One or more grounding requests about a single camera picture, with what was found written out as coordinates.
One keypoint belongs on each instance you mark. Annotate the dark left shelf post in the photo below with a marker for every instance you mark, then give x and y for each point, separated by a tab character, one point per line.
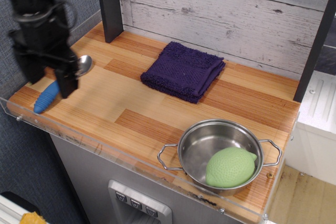
111	19

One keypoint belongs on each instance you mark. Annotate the yellow object at corner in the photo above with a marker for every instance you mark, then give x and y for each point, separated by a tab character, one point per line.
32	218

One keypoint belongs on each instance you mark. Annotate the grey cabinet with dispenser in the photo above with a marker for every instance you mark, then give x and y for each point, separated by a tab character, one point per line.
112	193

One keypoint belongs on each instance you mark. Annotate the violet folded cloth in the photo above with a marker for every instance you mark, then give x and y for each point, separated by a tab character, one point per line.
183	72

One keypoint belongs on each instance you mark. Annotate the clear acrylic table guard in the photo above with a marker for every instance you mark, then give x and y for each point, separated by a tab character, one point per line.
136	135

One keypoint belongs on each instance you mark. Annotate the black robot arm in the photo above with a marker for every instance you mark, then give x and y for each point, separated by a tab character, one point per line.
33	6

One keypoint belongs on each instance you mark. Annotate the dark right shelf post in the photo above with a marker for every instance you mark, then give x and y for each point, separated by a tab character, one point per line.
316	48

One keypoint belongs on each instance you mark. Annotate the stainless steel pot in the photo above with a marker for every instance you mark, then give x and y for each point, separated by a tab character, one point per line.
205	138

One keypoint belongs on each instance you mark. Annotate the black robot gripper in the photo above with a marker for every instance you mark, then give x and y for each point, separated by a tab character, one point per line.
41	41

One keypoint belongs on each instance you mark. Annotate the dark shelf post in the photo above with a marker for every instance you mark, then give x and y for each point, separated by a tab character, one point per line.
111	19
316	48

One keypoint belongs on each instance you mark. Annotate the blue handled metal spoon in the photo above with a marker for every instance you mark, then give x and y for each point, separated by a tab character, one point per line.
85	64

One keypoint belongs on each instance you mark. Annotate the green plastic lime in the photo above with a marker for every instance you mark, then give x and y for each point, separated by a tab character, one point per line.
230	167

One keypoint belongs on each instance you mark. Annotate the white appliance at right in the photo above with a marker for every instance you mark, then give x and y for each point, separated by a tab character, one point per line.
311	148

